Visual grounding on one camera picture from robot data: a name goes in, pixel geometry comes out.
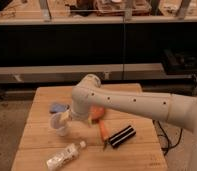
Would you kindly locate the black white striped block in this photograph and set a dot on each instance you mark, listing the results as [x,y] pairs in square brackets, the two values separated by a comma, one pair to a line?
[120,137]

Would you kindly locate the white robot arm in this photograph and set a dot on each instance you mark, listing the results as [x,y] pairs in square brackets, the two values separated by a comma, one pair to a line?
[174,109]

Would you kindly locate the wooden table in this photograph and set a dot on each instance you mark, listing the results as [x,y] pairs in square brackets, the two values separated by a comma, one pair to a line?
[39,141]

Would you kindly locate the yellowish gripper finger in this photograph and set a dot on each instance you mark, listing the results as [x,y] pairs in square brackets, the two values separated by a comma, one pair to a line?
[90,121]
[65,117]

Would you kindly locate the black box on floor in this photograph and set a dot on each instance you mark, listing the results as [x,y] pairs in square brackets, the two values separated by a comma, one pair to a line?
[179,63]

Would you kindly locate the clear plastic bottle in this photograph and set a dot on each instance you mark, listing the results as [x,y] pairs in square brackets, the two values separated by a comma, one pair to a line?
[65,155]

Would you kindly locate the translucent white ceramic cup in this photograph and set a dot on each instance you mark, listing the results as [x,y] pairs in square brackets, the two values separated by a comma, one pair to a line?
[62,129]

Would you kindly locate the orange frying pan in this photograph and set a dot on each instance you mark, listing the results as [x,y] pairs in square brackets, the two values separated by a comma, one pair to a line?
[96,115]

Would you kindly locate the blue sponge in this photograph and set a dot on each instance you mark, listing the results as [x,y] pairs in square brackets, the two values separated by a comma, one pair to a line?
[56,108]

